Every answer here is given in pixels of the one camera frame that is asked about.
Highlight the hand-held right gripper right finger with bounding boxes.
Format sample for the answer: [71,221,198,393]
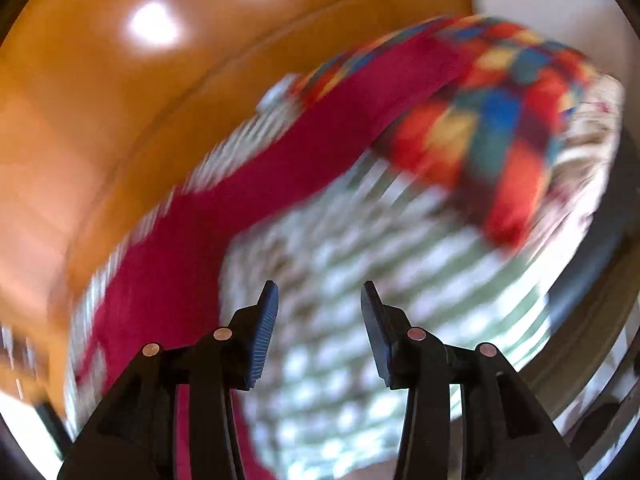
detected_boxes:
[361,281,585,480]

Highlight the multicoloured checkered cloth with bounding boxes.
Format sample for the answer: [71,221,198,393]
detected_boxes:
[290,12,601,261]

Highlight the dark bed frame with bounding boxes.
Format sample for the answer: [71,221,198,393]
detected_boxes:
[520,125,640,441]

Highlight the orange wooden headboard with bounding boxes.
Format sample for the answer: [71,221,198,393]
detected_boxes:
[0,0,476,416]

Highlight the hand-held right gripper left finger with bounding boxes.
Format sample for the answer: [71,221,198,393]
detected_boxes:
[56,280,279,480]

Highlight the red leggings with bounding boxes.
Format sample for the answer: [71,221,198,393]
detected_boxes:
[75,22,476,480]

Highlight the green white checkered bedsheet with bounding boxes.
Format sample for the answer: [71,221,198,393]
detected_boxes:
[62,75,621,480]

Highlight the small white cloth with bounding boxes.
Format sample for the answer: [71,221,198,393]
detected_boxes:
[255,80,297,114]

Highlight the white floral cloth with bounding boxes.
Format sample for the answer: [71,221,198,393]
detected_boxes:
[547,72,628,246]

